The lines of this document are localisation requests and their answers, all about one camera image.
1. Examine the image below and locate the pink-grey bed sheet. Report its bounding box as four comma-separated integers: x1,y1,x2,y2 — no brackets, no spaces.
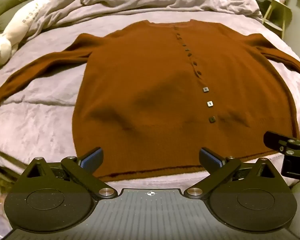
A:
0,17,300,195

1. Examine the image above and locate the white plush toy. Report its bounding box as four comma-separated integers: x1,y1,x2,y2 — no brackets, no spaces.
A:
0,0,52,69

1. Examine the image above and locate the crumpled pink-grey duvet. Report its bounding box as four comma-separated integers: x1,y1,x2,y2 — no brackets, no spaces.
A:
27,0,263,41

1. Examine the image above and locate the green cushion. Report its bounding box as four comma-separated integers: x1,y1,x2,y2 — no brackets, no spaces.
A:
0,0,44,33

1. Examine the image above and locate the brown buttoned cardigan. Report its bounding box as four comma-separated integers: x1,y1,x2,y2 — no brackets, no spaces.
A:
0,19,300,182

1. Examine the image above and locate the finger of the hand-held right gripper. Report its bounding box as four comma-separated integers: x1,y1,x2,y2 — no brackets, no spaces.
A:
263,131,300,156

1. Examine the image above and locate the pale side stand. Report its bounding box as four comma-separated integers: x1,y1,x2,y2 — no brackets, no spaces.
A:
262,0,293,39

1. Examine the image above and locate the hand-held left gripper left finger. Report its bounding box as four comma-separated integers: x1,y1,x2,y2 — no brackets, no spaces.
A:
21,147,117,201

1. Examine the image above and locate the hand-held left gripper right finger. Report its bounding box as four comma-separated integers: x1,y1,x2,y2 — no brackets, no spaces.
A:
184,147,281,201

